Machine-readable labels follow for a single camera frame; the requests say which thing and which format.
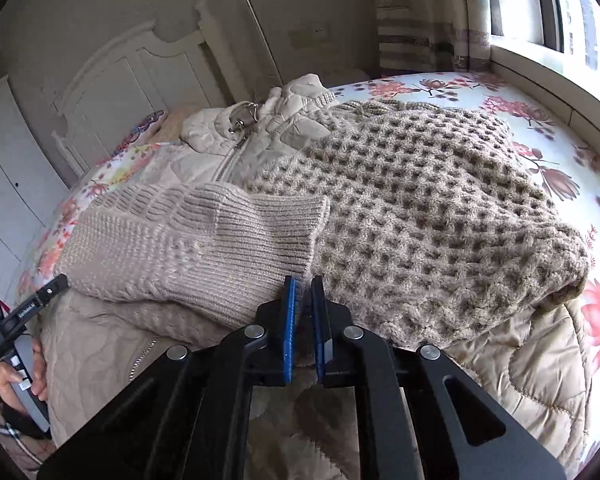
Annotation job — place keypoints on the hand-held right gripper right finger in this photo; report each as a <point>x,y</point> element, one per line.
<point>320,325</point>

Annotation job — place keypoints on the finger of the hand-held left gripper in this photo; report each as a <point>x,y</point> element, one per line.
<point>40,297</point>

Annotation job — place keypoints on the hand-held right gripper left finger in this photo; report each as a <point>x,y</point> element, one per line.
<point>290,322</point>

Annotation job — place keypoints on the person's left forearm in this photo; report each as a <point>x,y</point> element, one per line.
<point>22,432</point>

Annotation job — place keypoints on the person's left hand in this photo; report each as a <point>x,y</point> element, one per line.
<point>39,370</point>

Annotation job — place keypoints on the white wardrobe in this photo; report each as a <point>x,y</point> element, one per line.
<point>10,175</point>

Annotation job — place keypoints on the brown waffle knit sweater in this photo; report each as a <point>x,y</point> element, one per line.
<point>430,220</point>

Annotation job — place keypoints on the colourful patterned pillow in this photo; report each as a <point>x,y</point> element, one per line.
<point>137,132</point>

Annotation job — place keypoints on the cream quilted jacket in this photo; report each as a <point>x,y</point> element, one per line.
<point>275,125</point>

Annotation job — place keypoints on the white bed headboard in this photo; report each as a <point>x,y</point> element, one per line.
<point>130,75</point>

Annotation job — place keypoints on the floral bed sheet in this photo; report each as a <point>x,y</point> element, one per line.
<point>570,160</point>

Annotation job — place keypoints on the patterned curtain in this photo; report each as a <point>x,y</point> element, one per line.
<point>420,20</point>

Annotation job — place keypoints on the window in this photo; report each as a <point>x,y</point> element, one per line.
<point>545,0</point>

